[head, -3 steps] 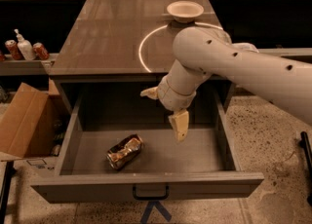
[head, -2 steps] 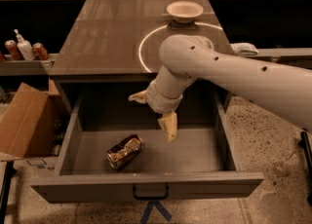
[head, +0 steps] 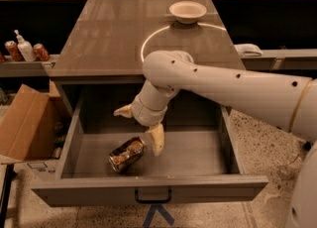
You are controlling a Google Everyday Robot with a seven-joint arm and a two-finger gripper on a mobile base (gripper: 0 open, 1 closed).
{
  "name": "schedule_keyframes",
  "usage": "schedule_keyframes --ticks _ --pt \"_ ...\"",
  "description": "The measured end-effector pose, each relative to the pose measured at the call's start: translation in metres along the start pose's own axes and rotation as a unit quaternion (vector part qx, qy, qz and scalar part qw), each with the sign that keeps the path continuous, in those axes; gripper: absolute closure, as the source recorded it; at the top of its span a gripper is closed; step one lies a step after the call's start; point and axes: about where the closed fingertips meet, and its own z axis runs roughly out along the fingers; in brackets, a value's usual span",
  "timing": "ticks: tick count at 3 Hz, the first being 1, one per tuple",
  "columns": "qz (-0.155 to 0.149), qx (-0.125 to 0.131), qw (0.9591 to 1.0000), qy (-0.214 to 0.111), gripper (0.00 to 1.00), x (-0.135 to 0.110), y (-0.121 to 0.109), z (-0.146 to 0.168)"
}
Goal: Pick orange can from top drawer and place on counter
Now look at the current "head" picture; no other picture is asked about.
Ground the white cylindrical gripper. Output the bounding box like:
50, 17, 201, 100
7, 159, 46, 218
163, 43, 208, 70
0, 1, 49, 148
113, 80, 179, 157

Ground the crushed orange soda can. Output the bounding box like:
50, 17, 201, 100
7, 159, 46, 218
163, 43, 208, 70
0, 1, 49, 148
108, 137, 146, 173

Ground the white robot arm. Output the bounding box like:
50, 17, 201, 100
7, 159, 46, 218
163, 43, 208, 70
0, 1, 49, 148
114, 51, 317, 228

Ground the open grey top drawer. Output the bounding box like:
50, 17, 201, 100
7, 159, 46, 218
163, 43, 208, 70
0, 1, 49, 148
32, 89, 268, 206

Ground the grey cabinet with counter top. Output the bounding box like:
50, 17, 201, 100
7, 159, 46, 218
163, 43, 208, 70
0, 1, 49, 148
50, 0, 248, 117

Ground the red soda can right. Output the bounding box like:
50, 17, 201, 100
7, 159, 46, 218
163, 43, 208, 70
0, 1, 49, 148
33, 44, 51, 61

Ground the red soda can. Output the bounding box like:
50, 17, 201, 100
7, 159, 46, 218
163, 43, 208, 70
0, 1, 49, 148
5, 41, 23, 61
33, 44, 51, 61

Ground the red soda can left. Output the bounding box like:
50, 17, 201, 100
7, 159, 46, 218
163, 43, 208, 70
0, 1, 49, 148
5, 41, 23, 61

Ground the brown cardboard box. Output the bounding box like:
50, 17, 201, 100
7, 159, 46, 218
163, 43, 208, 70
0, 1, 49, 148
0, 81, 70, 161

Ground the white paper bowl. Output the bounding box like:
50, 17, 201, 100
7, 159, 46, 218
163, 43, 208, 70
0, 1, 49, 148
169, 1, 207, 24

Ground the folded white cloth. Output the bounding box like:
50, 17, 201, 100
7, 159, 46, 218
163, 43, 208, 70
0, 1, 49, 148
235, 44, 263, 57

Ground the grey side shelf left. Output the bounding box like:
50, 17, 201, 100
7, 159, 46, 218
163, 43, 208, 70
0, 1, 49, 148
0, 55, 58, 77

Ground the grey side shelf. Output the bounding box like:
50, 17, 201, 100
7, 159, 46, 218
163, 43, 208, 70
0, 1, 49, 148
0, 55, 58, 77
242, 49, 317, 71

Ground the white pump bottle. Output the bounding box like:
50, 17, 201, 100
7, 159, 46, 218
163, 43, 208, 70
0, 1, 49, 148
14, 30, 37, 61

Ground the black pole at left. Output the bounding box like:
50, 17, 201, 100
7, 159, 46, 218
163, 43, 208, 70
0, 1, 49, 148
0, 164, 16, 228

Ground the grey side shelf right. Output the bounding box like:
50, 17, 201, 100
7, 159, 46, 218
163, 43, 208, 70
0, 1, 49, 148
242, 49, 317, 71

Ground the black drawer handle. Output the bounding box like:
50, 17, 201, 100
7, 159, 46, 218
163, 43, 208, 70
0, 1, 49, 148
135, 188, 172, 204

